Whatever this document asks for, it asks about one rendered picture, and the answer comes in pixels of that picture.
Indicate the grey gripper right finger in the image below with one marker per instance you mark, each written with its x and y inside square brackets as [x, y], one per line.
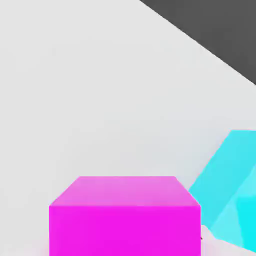
[216, 247]

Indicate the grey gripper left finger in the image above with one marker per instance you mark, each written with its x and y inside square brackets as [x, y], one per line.
[41, 249]

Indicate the small magenta cube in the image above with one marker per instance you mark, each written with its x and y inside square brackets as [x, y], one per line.
[124, 226]

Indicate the small cyan cube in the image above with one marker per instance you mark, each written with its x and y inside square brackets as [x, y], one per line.
[226, 180]

